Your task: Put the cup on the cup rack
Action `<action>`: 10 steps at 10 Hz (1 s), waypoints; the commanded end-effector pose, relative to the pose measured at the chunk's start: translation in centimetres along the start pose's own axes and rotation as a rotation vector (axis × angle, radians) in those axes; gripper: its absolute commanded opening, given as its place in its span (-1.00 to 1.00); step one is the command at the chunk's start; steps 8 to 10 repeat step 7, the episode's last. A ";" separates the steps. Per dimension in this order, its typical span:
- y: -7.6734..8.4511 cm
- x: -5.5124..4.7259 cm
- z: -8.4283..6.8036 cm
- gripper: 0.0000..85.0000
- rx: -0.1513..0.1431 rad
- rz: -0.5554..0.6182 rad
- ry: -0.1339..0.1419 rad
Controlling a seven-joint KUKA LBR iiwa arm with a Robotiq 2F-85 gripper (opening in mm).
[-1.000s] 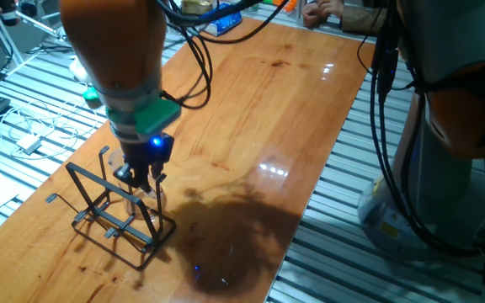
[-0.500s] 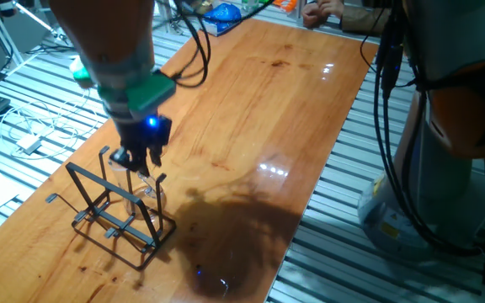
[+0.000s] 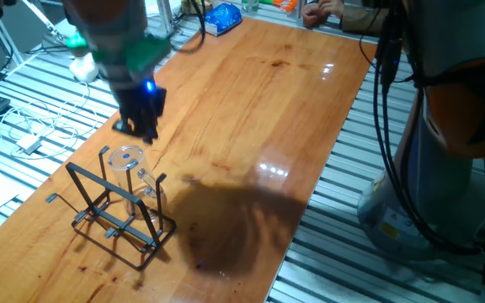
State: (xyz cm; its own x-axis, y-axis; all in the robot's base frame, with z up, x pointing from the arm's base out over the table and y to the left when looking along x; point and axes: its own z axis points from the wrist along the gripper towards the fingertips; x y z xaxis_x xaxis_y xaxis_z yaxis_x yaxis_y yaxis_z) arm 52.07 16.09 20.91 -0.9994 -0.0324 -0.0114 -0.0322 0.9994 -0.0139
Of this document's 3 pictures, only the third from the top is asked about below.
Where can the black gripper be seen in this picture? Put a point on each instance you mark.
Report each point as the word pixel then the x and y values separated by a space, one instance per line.
pixel 139 99

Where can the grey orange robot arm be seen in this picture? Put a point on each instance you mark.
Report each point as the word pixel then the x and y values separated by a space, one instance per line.
pixel 449 105

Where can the black metal cup rack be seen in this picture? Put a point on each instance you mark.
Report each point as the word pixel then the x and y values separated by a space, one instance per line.
pixel 99 189

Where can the person's bare hand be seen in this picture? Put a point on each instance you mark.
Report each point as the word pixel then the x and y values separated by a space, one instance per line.
pixel 320 12

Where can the white rounded lump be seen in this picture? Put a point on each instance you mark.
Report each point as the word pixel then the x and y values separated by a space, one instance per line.
pixel 83 69

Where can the glossy wooden board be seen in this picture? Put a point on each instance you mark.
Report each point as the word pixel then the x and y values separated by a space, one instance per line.
pixel 234 126

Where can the blue snack packet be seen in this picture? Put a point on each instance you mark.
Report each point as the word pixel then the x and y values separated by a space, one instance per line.
pixel 223 19

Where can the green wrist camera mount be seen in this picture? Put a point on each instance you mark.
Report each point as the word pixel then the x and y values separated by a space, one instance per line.
pixel 145 52

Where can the aluminium frame post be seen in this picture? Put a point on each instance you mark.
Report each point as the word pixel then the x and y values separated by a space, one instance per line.
pixel 0 33
pixel 164 17

